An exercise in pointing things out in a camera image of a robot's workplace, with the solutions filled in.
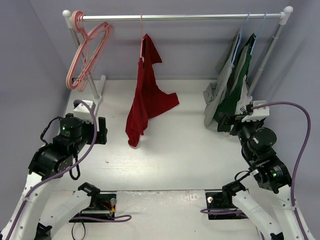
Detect red t-shirt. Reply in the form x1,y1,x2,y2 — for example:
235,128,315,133
125,34,180,148

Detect pink wire hanger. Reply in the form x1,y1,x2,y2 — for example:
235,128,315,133
139,13,145,62

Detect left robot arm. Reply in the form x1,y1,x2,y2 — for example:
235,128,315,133
0,113,108,240

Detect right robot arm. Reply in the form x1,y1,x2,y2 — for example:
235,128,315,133
217,114,314,240

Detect green t-shirt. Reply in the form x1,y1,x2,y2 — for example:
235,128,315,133
213,33,256,122

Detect grey t-shirt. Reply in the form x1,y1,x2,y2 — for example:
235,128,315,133
203,26,243,128

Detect blue hanger left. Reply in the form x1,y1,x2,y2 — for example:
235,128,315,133
231,11,252,66

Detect blue hanger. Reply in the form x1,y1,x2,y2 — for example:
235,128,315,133
250,12,267,55
231,11,252,66

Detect pink hanger bundle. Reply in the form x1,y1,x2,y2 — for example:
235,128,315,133
65,10,113,92

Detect blue hanger right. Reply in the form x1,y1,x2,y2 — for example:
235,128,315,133
250,12,267,55

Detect metal clothes rack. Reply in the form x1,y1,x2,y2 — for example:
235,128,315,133
61,6,294,111

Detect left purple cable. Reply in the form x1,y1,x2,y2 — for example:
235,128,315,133
3,99,133,240

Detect purple cable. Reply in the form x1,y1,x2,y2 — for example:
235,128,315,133
199,101,312,240
3,99,133,240

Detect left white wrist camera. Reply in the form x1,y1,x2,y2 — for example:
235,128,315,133
72,100,96,124

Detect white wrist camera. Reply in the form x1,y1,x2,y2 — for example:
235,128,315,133
72,100,96,124
241,100,270,123

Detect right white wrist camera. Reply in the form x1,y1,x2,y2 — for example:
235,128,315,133
241,100,270,123

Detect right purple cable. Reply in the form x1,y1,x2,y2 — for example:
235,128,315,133
199,101,312,240

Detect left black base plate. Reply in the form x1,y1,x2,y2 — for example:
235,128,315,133
69,192,117,223

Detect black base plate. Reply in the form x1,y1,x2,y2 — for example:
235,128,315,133
69,192,117,223
205,191,248,221

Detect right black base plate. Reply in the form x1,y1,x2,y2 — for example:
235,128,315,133
205,191,248,221

